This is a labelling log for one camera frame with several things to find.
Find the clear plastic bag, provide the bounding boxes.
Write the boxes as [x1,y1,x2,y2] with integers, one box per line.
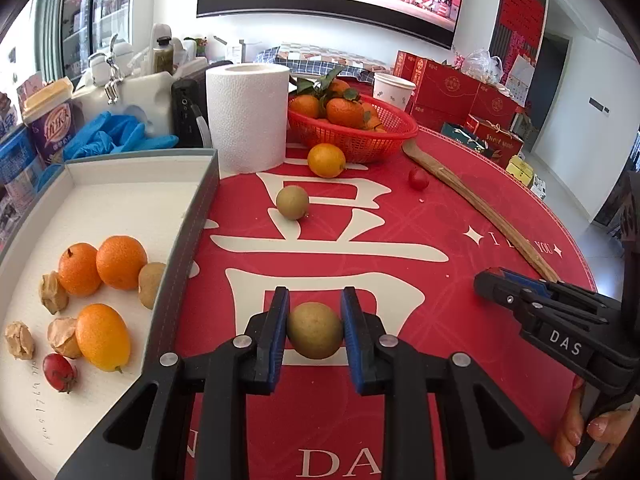
[452,49,503,86]

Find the white paper cup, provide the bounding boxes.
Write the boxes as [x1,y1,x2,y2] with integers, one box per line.
[372,72,417,111]

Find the large mandarin orange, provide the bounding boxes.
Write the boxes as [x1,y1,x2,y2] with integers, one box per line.
[96,235,149,291]

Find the person's right hand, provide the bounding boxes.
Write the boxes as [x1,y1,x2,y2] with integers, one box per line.
[554,375,628,467]

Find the red printed table mat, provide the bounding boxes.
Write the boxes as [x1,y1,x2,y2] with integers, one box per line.
[140,125,601,480]

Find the glass door cabinet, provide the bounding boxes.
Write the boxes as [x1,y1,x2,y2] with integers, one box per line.
[35,0,136,81]

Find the oval orange kumquat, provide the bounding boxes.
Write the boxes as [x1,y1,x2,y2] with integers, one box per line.
[76,303,132,373]

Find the long wooden stick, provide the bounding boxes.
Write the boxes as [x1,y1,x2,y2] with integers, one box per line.
[402,140,561,283]

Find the red plastic basket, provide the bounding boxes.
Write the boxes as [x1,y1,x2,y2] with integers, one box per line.
[287,92,420,163]

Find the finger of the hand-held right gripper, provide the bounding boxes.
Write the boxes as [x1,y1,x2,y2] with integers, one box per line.
[502,269,621,326]
[474,271,606,332]

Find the blue rubber gloves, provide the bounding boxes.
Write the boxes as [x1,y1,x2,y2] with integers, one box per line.
[37,111,179,186]

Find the dry physalis husk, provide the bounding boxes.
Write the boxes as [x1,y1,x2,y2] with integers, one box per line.
[47,316,83,360]
[39,271,70,316]
[4,321,36,361]

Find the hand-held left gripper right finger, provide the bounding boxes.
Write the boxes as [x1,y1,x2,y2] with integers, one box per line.
[340,286,573,480]

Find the grey tray with white lining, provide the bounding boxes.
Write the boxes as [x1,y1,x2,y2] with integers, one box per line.
[0,147,221,461]

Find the green paper bag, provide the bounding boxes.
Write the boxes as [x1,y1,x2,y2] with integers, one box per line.
[440,122,496,158]

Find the red gift box with handle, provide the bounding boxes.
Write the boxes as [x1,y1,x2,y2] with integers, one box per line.
[465,115,525,161]

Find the purple drink cup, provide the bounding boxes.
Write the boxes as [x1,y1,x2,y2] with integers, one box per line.
[22,77,83,166]

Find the narrow red gift box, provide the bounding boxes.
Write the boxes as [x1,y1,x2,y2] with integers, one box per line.
[395,50,426,86]

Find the round orange citrus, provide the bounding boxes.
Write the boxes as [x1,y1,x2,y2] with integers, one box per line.
[307,143,347,179]

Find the white paper towel roll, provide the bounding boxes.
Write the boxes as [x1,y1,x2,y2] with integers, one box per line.
[205,62,291,176]

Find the wall calendar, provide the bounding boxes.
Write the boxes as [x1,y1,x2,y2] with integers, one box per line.
[509,54,533,106]

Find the blue packet box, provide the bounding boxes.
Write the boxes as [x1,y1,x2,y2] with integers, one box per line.
[0,125,46,196]

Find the white plastic jug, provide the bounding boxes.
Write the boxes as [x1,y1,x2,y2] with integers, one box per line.
[75,35,176,136]

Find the yellow green small boxes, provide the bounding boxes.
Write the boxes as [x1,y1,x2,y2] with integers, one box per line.
[506,156,533,186]

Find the brown longan fruit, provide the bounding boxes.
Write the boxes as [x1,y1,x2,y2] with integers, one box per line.
[276,185,311,221]
[138,261,167,311]
[286,301,345,360]

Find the dark glass bottle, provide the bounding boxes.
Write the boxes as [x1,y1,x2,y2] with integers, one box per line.
[152,36,176,75]

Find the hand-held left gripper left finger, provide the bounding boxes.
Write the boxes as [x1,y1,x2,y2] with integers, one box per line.
[55,286,291,480]

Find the black electronic device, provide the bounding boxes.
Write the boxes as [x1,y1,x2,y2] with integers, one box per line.
[171,77,211,148]

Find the wide red gift box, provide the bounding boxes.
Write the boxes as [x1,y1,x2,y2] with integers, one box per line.
[470,82,521,126]
[412,60,481,116]

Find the red wall decoration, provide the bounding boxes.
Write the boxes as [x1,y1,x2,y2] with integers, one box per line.
[492,0,546,56]

